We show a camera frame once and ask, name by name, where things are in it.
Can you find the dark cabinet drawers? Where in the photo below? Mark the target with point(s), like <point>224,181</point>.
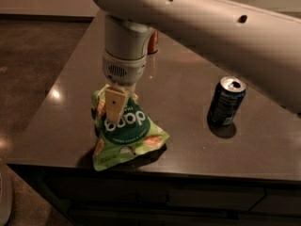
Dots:
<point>131,198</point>

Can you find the red coca-cola can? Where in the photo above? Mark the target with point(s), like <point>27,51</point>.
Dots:
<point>153,43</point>

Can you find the green rice chip bag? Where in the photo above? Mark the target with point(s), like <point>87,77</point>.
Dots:
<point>135,135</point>

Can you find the blue pepsi can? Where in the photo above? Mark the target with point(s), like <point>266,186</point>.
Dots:
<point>228,96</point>

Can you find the grey robot gripper body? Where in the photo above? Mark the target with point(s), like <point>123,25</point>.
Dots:
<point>125,70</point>

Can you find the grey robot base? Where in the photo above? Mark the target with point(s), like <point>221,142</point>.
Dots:
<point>5,196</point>

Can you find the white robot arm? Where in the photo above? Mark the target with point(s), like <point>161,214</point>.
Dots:
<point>260,46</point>

